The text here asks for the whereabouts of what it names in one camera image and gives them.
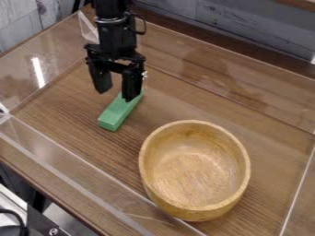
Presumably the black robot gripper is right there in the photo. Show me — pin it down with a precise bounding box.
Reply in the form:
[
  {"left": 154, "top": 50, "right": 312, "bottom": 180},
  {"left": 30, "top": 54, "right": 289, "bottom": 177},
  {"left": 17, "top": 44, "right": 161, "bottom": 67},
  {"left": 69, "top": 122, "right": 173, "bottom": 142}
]
[{"left": 85, "top": 18, "right": 146, "bottom": 102}]

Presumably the green rectangular block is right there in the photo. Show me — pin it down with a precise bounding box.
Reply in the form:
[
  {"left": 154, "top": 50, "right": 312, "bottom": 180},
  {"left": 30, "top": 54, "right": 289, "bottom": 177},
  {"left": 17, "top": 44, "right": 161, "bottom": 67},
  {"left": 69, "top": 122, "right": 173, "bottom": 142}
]
[{"left": 97, "top": 93, "right": 144, "bottom": 132}]

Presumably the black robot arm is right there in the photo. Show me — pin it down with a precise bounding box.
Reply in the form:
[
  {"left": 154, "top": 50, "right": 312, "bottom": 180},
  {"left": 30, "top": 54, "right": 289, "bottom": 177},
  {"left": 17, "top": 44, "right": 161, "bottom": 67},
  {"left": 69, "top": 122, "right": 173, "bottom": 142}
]
[{"left": 84, "top": 0, "right": 146, "bottom": 102}]

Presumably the brown wooden bowl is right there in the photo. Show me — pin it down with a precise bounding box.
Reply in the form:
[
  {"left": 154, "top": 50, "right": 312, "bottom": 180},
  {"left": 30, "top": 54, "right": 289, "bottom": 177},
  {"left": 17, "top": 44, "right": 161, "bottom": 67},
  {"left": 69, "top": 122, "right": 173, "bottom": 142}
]
[{"left": 137, "top": 120, "right": 251, "bottom": 221}]

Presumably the clear acrylic tray enclosure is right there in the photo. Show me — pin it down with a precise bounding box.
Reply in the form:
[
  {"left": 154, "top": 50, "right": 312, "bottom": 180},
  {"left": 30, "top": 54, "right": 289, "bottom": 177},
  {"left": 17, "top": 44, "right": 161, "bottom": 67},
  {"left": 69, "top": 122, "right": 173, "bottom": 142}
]
[{"left": 0, "top": 15, "right": 315, "bottom": 236}]

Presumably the black metal bracket with screw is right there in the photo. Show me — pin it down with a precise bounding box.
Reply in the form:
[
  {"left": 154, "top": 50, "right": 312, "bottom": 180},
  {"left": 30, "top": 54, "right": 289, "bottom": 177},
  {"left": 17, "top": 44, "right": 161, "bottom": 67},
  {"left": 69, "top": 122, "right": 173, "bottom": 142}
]
[{"left": 26, "top": 206, "right": 70, "bottom": 236}]

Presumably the black cable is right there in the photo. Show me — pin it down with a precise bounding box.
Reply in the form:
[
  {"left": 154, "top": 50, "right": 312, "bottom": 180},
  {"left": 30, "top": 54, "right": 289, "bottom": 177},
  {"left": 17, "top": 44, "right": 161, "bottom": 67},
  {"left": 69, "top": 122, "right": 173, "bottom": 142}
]
[{"left": 0, "top": 208, "right": 29, "bottom": 236}]

